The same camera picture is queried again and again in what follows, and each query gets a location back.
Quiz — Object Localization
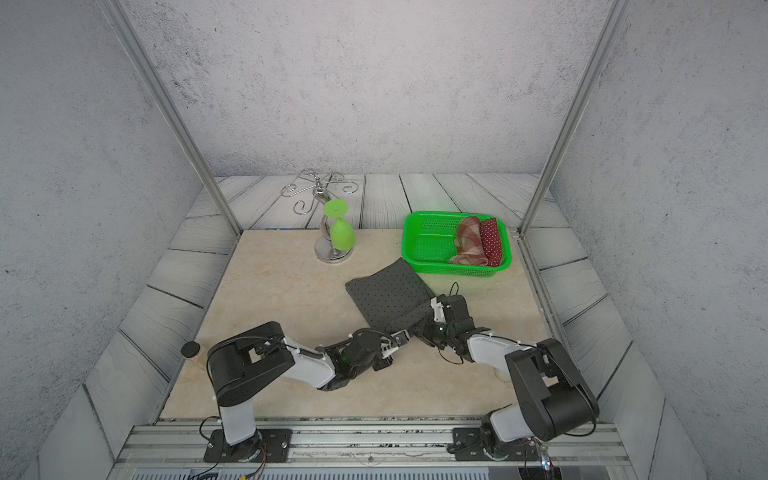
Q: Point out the green plastic basket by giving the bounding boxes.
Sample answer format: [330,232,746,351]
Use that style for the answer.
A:
[402,211,512,277]

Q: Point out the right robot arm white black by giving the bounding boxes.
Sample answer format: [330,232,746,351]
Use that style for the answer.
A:
[408,295,599,456]

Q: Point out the right aluminium frame post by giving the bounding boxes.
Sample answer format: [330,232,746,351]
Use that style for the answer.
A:
[518,0,631,237]

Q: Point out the left aluminium frame post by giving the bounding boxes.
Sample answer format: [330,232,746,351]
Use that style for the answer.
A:
[97,0,244,239]

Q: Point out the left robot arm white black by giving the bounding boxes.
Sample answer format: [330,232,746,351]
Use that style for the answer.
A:
[206,321,410,447]

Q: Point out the small bottle black cap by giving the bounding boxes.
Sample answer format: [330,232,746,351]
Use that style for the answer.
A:
[180,341,201,359]

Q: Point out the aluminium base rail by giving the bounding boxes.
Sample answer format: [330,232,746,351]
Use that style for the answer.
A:
[109,417,636,479]

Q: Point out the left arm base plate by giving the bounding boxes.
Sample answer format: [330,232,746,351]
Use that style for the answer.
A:
[203,429,293,464]

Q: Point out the silver wire glass rack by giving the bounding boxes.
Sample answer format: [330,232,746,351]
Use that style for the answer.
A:
[281,169,359,264]

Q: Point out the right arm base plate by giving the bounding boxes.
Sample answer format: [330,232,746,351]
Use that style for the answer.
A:
[446,427,538,462]

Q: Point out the grey polka dot skirt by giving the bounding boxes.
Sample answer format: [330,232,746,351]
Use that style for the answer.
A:
[345,258,436,334]

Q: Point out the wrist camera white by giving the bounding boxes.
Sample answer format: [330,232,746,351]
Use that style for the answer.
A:
[430,297,446,324]
[382,329,411,351]

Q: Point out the green plastic wine glass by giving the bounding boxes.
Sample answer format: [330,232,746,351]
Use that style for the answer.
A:
[323,199,356,250]

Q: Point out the aluminium frame post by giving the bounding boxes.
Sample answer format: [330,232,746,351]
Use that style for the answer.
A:
[97,0,244,239]
[518,0,631,237]

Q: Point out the red dotted rolled skirt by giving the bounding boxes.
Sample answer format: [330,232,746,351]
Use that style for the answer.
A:
[480,218,503,267]

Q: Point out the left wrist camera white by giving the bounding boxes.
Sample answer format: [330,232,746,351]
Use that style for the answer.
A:
[382,329,411,351]

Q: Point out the brown plaid rolled skirt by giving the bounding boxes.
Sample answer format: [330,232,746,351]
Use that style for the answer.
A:
[448,216,489,266]

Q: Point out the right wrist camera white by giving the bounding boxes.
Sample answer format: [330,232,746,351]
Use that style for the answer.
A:
[430,297,446,324]

